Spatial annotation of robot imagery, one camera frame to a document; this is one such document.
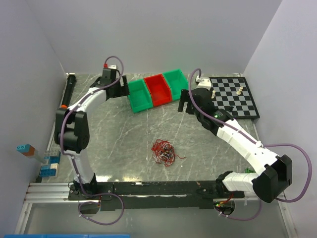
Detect aluminium rail frame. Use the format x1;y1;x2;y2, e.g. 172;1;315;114
14;183;69;235

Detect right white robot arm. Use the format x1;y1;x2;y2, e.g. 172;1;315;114
178;88;292;203

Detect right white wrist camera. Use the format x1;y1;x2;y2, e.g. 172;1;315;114
195;76;211;90

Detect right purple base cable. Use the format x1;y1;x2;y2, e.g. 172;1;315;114
214;200;263;221

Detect white chess piece left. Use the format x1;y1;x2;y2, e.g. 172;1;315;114
211;90;216;99

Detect white cables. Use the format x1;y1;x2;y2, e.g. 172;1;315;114
152;152;171;164

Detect red cables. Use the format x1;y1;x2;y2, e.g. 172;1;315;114
151;139;186;168

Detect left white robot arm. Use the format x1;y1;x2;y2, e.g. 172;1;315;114
54;68;129;199

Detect blue brown brick tower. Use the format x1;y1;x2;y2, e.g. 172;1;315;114
16;144;47;164

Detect red plastic bin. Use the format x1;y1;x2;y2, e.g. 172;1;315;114
144;74;172;107

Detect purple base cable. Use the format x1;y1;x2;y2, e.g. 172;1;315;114
78;193;124;226
214;200;263;221

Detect green plastic bin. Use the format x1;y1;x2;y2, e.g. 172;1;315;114
163;69;188;101
128;79;153;113

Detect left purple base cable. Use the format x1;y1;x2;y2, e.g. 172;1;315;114
78;193;124;226

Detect small green object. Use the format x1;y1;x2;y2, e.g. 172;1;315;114
245;168;255;173

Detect blue white toy bricks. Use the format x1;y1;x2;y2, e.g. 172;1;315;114
39;149;61;178

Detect black marker orange cap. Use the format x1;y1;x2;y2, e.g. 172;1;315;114
61;74;77;109

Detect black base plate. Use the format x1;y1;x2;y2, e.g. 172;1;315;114
68;180;246;212

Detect black grey chessboard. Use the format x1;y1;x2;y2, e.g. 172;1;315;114
210;77;260;119

